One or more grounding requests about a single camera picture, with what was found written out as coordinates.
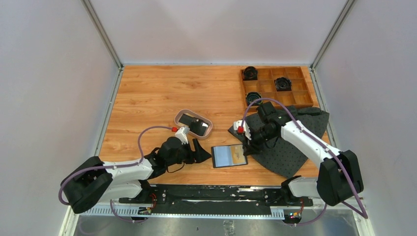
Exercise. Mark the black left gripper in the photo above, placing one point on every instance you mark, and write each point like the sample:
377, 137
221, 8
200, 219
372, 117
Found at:
197, 156

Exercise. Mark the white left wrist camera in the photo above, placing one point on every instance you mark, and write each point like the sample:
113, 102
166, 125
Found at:
181, 133

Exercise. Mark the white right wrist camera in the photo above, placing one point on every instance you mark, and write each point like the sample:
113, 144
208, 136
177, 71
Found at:
241, 127

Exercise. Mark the wooden compartment tray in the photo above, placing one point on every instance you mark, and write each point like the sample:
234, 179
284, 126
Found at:
300, 96

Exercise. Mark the black rolled belt top left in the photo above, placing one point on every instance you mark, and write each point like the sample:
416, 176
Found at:
250, 73

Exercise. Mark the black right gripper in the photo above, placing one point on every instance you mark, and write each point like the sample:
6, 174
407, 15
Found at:
250, 150

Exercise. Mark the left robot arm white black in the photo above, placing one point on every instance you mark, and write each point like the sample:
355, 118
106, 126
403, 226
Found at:
98, 181

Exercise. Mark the black rolled belt middle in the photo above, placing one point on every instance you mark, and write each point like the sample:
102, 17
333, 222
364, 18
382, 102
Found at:
283, 84

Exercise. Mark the pink oval card tray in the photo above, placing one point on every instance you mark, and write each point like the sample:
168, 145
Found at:
199, 126

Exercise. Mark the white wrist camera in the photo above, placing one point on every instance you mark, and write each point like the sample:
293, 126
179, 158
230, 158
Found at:
181, 133
241, 127

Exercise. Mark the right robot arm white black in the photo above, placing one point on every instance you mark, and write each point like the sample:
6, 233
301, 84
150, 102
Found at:
339, 175

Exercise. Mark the dark grey dotted cloth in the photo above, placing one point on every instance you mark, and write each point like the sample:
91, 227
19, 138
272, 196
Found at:
283, 156

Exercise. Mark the black card holder wallet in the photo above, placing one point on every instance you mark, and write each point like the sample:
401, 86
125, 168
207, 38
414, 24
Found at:
221, 156

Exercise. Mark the aluminium frame rail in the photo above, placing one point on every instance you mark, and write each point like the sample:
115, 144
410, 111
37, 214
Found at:
116, 219

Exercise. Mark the black rolled belt green pattern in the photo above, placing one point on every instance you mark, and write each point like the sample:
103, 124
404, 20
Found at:
252, 96

